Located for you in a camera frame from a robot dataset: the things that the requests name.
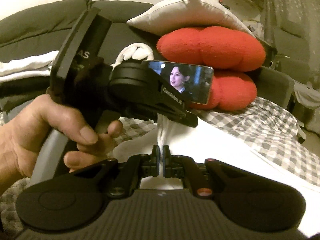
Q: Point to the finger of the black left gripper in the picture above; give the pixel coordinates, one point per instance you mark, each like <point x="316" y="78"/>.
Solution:
<point x="170" y="103"/>

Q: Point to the red puffy cushion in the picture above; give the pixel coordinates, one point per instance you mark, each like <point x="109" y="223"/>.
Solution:
<point x="230" y="91"/>
<point x="217" y="47"/>

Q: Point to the person's left hand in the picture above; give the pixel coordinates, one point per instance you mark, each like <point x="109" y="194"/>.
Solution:
<point x="23" y="137"/>

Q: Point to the grey star pattern curtain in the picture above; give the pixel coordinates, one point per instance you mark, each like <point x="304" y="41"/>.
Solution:
<point x="302" y="12"/>

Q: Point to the grey white checkered bedspread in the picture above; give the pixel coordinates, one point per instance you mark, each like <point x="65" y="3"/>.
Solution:
<point x="263" y="126"/>

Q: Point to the lower red puffy cushion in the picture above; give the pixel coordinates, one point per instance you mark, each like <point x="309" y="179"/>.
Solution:
<point x="230" y="91"/>

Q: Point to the cream pillow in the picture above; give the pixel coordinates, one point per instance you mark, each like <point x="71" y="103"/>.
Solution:
<point x="169" y="15"/>

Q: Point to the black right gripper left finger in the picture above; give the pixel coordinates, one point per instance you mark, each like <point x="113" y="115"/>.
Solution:
<point x="130" y="174"/>

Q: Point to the dark green sofa backrest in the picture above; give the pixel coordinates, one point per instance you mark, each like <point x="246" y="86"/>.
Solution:
<point x="43" y="28"/>

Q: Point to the cream plush toy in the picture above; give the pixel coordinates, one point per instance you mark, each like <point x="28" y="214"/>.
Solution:
<point x="135" y="51"/>

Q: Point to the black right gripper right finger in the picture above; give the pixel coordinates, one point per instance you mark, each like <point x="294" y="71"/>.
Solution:
<point x="185" y="169"/>

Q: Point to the upper red puffy cushion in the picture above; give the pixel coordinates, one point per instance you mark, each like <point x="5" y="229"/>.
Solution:
<point x="217" y="47"/>

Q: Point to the white swivel office chair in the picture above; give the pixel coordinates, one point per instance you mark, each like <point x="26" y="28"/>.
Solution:
<point x="300" y="84"/>

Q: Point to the dark green sofa armrest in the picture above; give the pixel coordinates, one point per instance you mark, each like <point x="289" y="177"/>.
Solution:
<point x="273" y="85"/>

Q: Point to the stack of folded clothes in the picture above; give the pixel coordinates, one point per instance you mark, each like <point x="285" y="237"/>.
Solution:
<point x="22" y="81"/>

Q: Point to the white knit garment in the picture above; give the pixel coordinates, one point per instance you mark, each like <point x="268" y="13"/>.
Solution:
<point x="206" y="141"/>

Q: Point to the smartphone showing video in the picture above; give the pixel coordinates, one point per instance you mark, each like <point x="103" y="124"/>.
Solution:
<point x="191" y="80"/>

